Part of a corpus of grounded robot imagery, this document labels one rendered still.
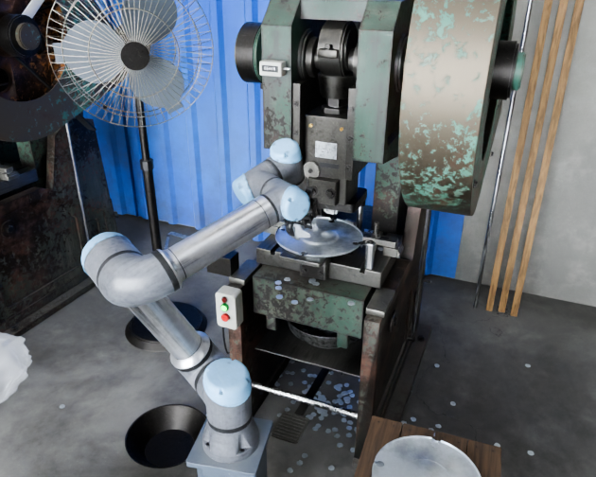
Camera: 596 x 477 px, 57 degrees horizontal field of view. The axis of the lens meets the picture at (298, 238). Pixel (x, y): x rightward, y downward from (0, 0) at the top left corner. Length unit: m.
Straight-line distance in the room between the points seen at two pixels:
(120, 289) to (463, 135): 0.81
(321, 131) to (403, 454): 0.98
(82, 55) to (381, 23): 1.10
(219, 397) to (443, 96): 0.87
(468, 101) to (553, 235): 1.87
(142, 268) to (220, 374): 0.40
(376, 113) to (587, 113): 1.46
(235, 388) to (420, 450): 0.59
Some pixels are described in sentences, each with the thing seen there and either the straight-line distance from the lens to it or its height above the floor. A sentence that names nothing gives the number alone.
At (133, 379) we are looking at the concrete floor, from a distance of 2.52.
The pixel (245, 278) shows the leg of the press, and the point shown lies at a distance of 1.87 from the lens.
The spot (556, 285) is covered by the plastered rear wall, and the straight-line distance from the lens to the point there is 3.21.
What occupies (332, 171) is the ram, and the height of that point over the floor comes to 1.00.
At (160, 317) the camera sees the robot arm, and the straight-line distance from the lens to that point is 1.36.
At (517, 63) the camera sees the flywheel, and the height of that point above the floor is 1.36.
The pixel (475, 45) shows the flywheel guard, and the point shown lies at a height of 1.44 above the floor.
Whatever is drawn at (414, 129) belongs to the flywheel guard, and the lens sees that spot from 1.33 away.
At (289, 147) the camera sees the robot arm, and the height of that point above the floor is 1.19.
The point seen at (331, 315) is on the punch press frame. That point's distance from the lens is 1.82.
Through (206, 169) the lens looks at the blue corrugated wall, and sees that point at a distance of 3.49.
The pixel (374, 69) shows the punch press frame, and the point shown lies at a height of 1.33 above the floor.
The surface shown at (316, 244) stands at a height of 0.78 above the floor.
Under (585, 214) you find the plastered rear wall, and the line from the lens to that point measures 3.04.
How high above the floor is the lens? 1.60
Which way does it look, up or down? 27 degrees down
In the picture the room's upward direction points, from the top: straight up
